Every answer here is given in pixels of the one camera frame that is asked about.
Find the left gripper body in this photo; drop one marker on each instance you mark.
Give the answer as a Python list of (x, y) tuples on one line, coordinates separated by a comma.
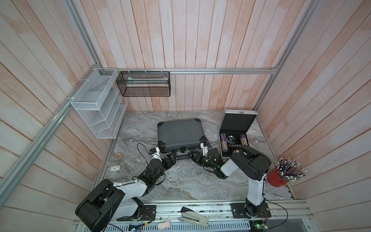
[(162, 170)]

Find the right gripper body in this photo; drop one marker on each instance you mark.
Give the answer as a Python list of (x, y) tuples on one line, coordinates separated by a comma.
[(205, 161)]

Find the dark grey poker case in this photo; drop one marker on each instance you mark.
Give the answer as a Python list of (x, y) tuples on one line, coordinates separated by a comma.
[(182, 137)]

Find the silver aluminium poker case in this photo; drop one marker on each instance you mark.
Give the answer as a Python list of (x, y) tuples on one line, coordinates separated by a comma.
[(234, 123)]

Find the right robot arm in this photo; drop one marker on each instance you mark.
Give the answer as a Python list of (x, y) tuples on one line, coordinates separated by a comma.
[(252, 163)]

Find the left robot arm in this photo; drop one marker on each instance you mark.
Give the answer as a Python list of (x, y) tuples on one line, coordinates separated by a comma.
[(110, 200)]

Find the tape roll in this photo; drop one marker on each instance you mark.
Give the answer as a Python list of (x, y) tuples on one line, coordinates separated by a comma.
[(118, 156)]

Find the purple chip stack right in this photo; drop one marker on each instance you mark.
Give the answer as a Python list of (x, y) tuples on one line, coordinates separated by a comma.
[(243, 140)]

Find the small white card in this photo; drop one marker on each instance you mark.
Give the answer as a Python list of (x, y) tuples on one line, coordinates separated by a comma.
[(115, 168)]

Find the pink eraser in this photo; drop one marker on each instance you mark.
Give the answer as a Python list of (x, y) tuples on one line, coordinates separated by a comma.
[(164, 225)]

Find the grey stapler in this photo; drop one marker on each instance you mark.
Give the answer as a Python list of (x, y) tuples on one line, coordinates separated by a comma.
[(191, 217)]

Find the red pencil cup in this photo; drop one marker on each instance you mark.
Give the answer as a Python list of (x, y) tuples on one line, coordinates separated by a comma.
[(287, 170)]

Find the black mesh basket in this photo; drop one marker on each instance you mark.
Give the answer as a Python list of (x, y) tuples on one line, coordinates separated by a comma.
[(144, 83)]

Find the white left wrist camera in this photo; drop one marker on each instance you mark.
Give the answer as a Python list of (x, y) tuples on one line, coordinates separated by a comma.
[(155, 153)]

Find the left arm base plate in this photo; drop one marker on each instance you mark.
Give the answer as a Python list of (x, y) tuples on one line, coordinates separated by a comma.
[(145, 213)]

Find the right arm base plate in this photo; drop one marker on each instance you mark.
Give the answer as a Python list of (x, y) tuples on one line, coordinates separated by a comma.
[(244, 210)]

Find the white wire mesh shelf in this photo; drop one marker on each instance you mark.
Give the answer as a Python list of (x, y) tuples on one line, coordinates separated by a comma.
[(99, 103)]

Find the aluminium frame rail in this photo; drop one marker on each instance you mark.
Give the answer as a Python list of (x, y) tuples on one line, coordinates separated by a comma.
[(204, 70)]

